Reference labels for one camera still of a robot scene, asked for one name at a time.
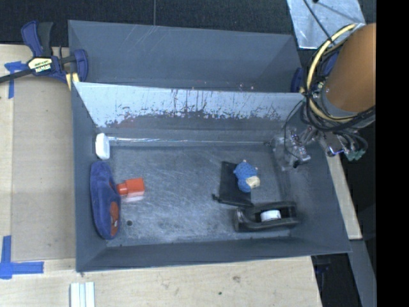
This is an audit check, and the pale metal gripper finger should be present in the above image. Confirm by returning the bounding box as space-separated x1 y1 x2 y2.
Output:
265 132 308 152
278 148 312 172

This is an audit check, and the blue toy animal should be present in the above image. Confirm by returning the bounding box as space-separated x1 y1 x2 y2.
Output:
233 159 261 193

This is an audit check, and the black flat plate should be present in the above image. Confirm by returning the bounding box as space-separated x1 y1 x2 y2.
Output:
212 161 256 209

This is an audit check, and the black tape dispenser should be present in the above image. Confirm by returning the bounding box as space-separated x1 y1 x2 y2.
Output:
234 200 301 233

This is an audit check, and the grey metal bin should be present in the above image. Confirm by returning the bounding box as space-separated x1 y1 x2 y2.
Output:
67 19 353 273

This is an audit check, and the red and white block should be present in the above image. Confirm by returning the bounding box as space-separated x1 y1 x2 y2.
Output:
116 177 146 203

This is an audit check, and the white rounded box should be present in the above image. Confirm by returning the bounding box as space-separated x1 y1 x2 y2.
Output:
95 132 111 161

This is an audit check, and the blue and orange cloth pouch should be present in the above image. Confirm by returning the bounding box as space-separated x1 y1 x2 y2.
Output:
89 161 122 240

